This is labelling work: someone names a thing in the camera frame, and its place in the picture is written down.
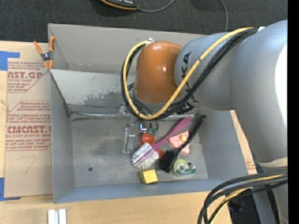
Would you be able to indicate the brown cardboard board red print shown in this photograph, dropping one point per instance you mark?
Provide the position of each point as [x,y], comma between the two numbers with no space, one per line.
[28,167]

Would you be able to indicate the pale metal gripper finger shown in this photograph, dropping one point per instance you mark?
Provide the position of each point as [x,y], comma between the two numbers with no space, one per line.
[126,143]
[132,140]

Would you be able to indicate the black cylinder on white bracket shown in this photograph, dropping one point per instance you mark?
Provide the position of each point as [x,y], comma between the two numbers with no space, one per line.
[185,108]

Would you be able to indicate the green tape dispenser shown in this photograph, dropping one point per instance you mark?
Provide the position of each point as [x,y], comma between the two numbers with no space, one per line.
[183,168]

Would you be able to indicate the black scrub brush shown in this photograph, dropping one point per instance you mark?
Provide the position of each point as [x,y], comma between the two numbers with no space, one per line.
[167,161]

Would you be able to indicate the red toy vegetable green stem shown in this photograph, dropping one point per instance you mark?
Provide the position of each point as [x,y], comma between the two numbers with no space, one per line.
[147,138]

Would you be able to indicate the pink wedge with yellow knob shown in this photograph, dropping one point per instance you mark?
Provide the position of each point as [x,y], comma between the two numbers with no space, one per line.
[175,141]

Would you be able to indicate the grey metal bin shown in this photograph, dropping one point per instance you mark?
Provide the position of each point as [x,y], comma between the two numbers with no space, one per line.
[100,148]

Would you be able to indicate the yellow sponge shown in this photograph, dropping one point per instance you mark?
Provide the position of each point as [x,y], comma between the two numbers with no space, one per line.
[148,177]

